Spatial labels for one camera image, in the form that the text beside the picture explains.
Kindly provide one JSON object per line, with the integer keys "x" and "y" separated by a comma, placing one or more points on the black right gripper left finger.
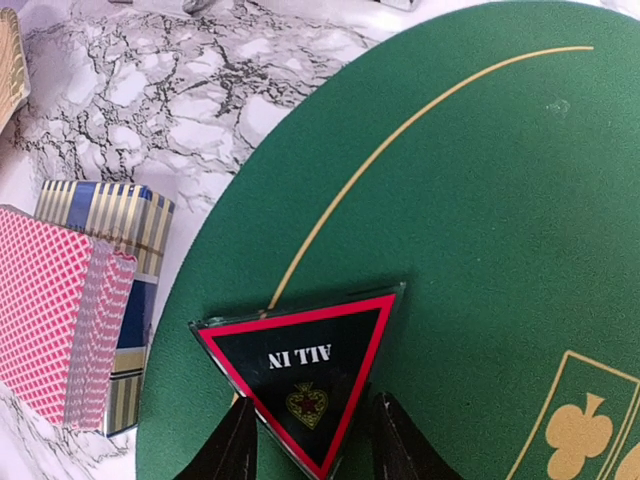
{"x": 230, "y": 452}

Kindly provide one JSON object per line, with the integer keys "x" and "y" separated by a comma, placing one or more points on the woven bamboo tray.
{"x": 14, "y": 78}

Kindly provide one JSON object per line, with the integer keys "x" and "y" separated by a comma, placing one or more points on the black red all-in triangle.
{"x": 306, "y": 369}

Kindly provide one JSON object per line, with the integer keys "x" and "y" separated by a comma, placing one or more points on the round green poker mat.
{"x": 489, "y": 160}

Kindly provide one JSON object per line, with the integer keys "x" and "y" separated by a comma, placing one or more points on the red-backed card deck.
{"x": 50, "y": 289}

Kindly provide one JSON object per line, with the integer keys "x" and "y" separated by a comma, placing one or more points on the blue gold card box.
{"x": 135, "y": 221}

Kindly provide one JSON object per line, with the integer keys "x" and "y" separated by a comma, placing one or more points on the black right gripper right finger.
{"x": 399, "y": 449}

